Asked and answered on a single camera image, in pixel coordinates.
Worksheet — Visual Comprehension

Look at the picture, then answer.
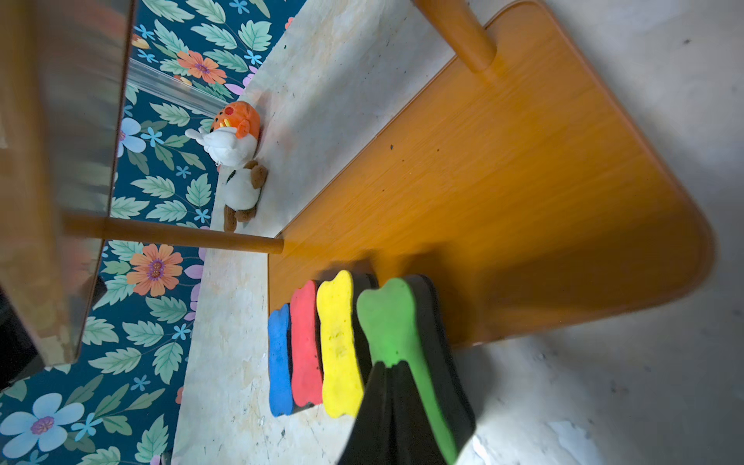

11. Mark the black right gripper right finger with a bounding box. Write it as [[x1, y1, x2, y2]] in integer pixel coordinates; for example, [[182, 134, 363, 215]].
[[391, 362, 446, 465]]

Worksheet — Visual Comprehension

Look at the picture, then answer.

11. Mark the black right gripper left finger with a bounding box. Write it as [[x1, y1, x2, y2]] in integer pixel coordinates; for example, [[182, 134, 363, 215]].
[[338, 362, 395, 464]]

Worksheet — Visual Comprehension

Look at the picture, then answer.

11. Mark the blue eraser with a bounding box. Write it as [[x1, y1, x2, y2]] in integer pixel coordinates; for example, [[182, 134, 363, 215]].
[[267, 304, 295, 418]]

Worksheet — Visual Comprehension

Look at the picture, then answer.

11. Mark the red eraser shelf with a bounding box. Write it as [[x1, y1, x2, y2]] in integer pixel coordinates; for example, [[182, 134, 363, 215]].
[[290, 280, 323, 408]]

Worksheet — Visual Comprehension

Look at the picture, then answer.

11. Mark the green eraser shelf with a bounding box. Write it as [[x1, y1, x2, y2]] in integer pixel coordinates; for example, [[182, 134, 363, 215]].
[[356, 274, 476, 464]]

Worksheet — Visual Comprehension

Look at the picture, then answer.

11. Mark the yellow eraser shelf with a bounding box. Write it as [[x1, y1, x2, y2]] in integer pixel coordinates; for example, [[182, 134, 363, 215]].
[[316, 270, 365, 419]]

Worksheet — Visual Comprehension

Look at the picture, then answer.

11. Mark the brown white plush dog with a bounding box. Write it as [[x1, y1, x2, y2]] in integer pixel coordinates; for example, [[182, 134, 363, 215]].
[[224, 160, 269, 233]]

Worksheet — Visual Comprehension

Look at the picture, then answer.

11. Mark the white orange plush toy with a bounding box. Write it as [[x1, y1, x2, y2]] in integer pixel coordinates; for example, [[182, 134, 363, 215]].
[[185, 101, 261, 169]]

